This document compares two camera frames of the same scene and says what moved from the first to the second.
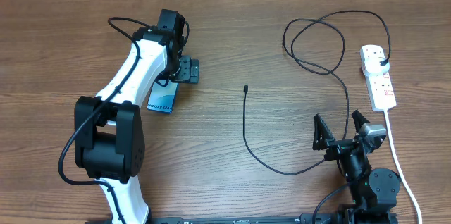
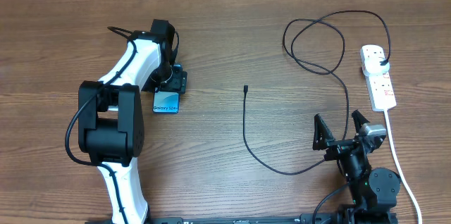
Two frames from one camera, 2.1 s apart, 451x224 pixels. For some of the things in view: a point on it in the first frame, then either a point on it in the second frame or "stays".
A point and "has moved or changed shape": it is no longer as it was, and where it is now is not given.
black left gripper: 189,70 → 178,83
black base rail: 305,218 stays
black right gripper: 323,139 stays
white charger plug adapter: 372,65 stays
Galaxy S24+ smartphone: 161,98 has moved or changed shape
